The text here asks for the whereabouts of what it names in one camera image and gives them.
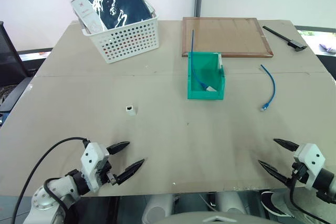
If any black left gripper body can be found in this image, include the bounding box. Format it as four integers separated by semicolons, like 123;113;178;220
96;155;118;186

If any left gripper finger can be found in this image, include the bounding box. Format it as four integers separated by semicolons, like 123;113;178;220
106;141;131;156
114;158;146;185

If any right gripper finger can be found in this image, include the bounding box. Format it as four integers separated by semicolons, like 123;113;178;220
272;138;300;153
257;159;292;186

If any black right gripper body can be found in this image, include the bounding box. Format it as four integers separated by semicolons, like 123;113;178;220
288;161;308;186

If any small white connector block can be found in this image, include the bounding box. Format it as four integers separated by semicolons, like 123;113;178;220
125;104;138;116

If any black and white sneaker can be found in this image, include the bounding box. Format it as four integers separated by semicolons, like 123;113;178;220
260;190;295;219

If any white rounded robot leg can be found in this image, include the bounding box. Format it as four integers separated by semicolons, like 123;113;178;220
142;194;174;224
217;191;248;217

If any white perforated plastic basket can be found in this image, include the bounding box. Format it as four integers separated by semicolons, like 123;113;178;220
83;13;160;65

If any green plastic bin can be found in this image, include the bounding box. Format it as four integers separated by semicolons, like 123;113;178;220
186;51;227;101

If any dark desk with purple item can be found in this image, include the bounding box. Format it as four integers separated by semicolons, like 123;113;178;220
293;25;336;57

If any brown wooden framed board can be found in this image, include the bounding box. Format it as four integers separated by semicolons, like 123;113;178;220
181;16;275;59

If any dark desk with white sheet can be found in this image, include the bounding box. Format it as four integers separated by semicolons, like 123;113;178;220
16;47;54;76

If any white packet with red mark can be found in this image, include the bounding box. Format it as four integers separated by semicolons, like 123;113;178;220
71;0;108;35

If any dark glossy wrapped package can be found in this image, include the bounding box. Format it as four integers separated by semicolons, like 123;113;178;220
70;0;156;31

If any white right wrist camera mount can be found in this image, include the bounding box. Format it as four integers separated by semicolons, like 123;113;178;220
293;143;327;191

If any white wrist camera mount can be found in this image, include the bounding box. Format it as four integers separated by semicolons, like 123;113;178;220
293;143;327;191
80;142;110;193

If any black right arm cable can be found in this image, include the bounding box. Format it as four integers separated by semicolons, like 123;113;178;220
288;170;336;224

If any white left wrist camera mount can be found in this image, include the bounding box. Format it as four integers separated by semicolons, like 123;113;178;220
80;142;110;193

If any short blue Ethernet cable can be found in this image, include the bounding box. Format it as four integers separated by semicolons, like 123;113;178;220
260;63;277;112

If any black long-handled tool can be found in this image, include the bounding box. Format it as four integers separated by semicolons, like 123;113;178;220
262;25;308;52

